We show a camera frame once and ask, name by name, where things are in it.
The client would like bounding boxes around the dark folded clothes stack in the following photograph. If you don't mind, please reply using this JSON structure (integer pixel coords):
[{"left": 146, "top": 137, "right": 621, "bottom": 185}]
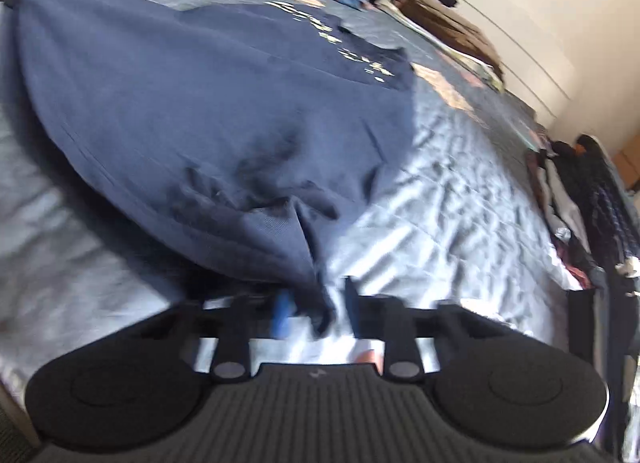
[{"left": 524, "top": 135, "right": 639, "bottom": 297}]

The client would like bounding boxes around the brown beige folded clothes stack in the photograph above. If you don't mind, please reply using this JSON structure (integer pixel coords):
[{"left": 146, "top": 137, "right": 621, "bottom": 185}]
[{"left": 374, "top": 0, "right": 504, "bottom": 93}]

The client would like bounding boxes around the grey quilted bedspread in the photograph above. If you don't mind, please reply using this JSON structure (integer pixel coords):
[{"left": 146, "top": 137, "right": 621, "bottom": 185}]
[{"left": 1, "top": 0, "right": 576, "bottom": 395}]

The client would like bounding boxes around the navy blue t-shirt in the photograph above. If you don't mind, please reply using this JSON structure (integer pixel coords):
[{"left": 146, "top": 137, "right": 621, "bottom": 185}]
[{"left": 13, "top": 0, "right": 416, "bottom": 334}]

